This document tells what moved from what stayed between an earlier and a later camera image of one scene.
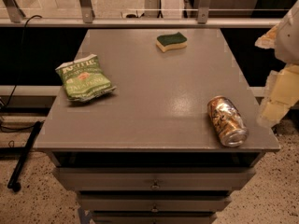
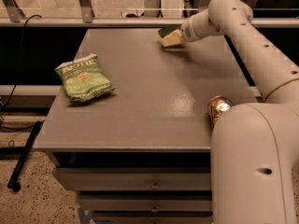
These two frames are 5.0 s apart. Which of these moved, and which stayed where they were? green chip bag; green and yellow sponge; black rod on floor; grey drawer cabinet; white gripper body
Moved: green and yellow sponge; white gripper body
Stayed: black rod on floor; green chip bag; grey drawer cabinet
